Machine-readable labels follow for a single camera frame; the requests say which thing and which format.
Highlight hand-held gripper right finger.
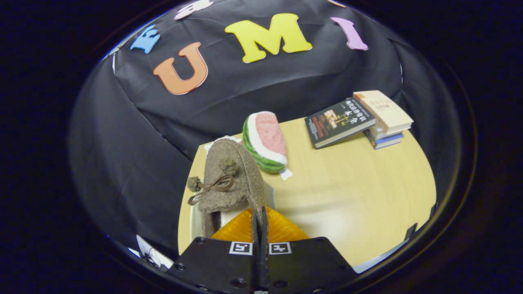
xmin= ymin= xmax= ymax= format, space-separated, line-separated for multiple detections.
xmin=261 ymin=206 xmax=358 ymax=294

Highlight white fabric storage box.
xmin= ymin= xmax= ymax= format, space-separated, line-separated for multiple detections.
xmin=190 ymin=180 xmax=277 ymax=242

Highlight brown fuzzy slipper shoe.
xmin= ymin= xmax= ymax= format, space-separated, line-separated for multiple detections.
xmin=187 ymin=138 xmax=267 ymax=238

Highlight beige cover book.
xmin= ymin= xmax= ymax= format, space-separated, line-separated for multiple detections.
xmin=353 ymin=90 xmax=414 ymax=135

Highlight white plush toy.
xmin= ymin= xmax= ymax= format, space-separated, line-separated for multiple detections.
xmin=203 ymin=136 xmax=294 ymax=181

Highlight blue book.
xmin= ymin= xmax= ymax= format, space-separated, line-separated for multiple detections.
xmin=365 ymin=126 xmax=405 ymax=150

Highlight black cover book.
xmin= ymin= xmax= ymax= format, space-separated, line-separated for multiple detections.
xmin=304 ymin=97 xmax=376 ymax=149

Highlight watermelon slice plush toy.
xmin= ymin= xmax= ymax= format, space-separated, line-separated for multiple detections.
xmin=242 ymin=111 xmax=289 ymax=174

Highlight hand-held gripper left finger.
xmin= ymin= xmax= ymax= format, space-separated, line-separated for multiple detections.
xmin=167 ymin=207 xmax=262 ymax=294

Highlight white device with cable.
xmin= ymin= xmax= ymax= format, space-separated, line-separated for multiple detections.
xmin=136 ymin=234 xmax=175 ymax=271

